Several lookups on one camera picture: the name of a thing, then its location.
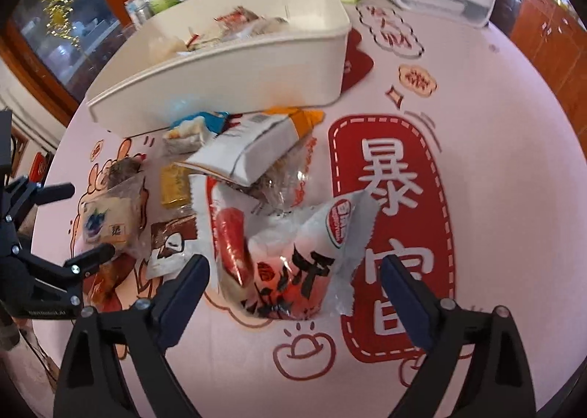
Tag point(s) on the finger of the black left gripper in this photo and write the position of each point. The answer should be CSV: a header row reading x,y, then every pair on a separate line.
x,y
23,194
78,266

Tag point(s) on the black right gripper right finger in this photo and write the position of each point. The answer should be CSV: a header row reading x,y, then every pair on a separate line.
x,y
498,381

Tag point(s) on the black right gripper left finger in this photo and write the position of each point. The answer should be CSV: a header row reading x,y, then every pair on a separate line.
x,y
91,381

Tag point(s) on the dark red snowflake snack bag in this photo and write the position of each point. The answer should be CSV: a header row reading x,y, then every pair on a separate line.
x,y
172,245

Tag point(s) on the blue white snack packet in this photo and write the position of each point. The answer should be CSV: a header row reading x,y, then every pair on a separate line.
x,y
188,135

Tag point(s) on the red white snack bag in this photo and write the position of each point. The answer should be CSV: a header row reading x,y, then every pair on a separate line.
x,y
269,265

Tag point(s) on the white orange snack packet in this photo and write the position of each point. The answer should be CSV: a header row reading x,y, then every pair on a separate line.
x,y
243,153

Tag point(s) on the small orange red snack packet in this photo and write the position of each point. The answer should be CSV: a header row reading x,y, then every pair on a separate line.
x,y
100,288

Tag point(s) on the clear bag nut brittle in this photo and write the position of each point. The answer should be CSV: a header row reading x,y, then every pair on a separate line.
x,y
239,24

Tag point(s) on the round white blue cake packet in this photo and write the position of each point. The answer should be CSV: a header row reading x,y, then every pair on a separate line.
x,y
114,217

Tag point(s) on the dark brown snack packet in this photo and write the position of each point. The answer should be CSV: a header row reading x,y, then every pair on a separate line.
x,y
122,170

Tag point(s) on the yellow small snack packet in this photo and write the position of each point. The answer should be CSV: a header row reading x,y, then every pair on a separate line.
x,y
174,186

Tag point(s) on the pink printed tablecloth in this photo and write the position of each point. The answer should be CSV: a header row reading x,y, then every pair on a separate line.
x,y
481,187

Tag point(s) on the clear glass cup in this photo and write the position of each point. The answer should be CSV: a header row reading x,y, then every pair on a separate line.
x,y
138,11

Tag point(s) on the white plastic storage bin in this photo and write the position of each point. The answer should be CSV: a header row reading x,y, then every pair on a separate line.
x,y
301,66

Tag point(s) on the brown wooden cabinet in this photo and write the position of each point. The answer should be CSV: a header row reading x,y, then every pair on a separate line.
x,y
555,44

